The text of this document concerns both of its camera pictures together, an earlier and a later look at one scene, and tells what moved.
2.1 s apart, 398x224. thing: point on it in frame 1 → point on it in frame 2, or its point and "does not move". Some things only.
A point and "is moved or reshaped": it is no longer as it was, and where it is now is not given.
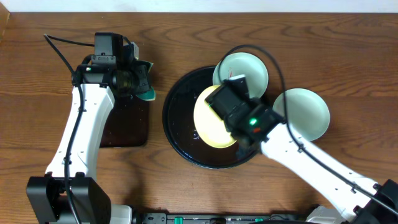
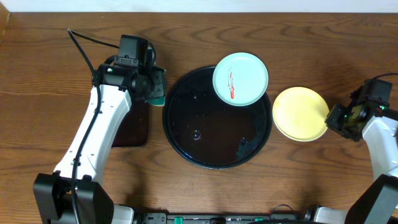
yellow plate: (211, 127) → (300, 114)
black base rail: (158, 218) does not move
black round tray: (179, 124) does not move
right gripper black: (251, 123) → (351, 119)
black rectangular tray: (127, 124) does not move
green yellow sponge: (150, 95) is moved or reshaped
